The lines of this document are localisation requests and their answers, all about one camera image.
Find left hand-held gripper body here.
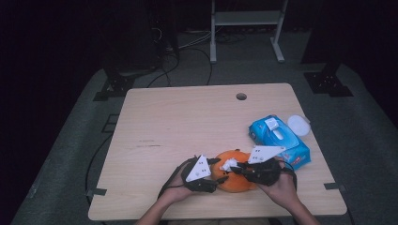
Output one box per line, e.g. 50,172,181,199
181,154,219,193

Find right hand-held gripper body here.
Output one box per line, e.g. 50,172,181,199
242,144,287,188

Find orange plush toy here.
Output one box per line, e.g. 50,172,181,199
210,149,259,193

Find white wet wipe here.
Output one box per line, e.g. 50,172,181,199
220,157,239,173

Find blue wet wipes pack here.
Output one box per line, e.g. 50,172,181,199
248,114,312,172

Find person's left hand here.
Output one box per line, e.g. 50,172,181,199
159,170,196,204

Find person's right hand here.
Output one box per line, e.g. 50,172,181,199
257,157,300,210

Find white round lid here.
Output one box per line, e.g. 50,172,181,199
286,114,312,138

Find dark tape strip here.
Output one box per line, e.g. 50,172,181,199
323,182,347,192
85,187,108,198

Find black stand base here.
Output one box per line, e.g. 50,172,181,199
303,62,355,98
93,69,136,102

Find white metal stand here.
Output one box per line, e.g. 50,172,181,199
210,0,289,64

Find dark equipment cabinet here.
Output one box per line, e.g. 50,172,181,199
101,0,180,73

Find left hand-held gripper black cable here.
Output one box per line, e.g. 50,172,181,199
158,156,196,200

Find thin black floor cable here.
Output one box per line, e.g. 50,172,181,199
84,133,115,201

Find white floor cables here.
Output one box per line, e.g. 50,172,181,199
177,30,214,51

